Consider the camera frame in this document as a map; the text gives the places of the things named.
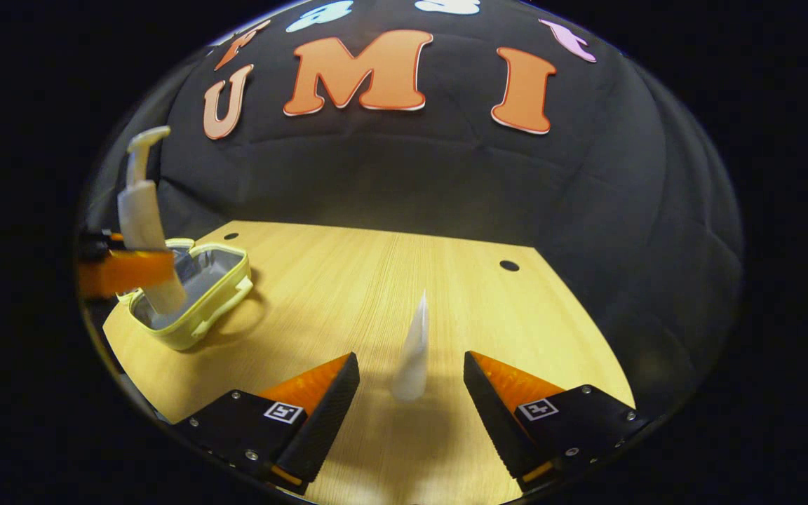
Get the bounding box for white squeeze tube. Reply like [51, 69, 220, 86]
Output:
[390, 289, 431, 402]

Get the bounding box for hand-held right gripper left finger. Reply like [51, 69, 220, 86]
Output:
[174, 351, 362, 486]

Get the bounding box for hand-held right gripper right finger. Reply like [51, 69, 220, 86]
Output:
[464, 350, 651, 481]

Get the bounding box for pale yellow suitcase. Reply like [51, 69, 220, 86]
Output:
[118, 238, 254, 351]

